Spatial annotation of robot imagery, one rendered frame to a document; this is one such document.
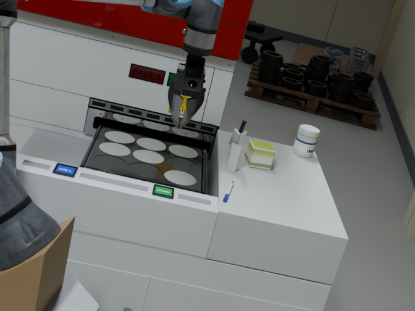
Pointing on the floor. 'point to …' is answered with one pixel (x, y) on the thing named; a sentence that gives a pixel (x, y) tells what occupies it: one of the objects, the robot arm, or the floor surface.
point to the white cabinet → (182, 281)
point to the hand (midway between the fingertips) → (179, 124)
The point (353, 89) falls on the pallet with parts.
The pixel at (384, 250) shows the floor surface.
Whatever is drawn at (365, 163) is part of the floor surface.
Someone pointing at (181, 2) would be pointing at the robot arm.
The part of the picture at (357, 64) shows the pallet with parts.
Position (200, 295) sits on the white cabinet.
